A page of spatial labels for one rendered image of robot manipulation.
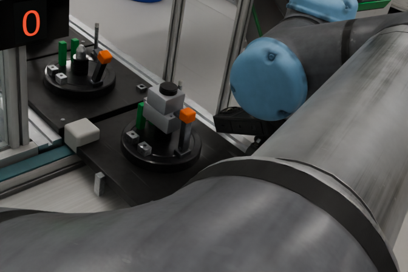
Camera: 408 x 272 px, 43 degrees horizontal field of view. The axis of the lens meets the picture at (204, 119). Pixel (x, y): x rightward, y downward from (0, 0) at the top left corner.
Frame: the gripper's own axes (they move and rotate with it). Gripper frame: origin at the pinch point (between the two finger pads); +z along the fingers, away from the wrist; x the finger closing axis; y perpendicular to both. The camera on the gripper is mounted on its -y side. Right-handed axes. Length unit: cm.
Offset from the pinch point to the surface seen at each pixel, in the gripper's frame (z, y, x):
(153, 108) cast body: -6.0, -22.1, -0.8
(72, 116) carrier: 2.4, -37.1, -6.5
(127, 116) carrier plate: 2.4, -32.1, 2.1
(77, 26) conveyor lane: 4, -71, 16
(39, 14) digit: -21.9, -30.6, -16.3
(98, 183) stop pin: 4.0, -21.1, -11.8
